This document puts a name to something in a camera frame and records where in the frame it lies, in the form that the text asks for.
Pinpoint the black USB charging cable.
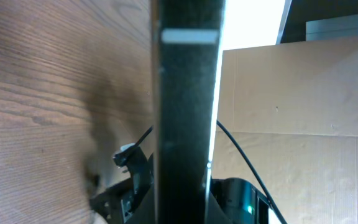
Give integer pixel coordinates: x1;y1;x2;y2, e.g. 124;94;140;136
134;119;288;224

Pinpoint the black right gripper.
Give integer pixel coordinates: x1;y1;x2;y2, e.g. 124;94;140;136
89;143;154;223

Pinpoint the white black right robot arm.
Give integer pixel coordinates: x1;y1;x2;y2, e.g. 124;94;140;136
89;143;272;224

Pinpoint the brown cardboard sheet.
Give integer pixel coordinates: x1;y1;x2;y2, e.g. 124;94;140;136
218;37;358;223

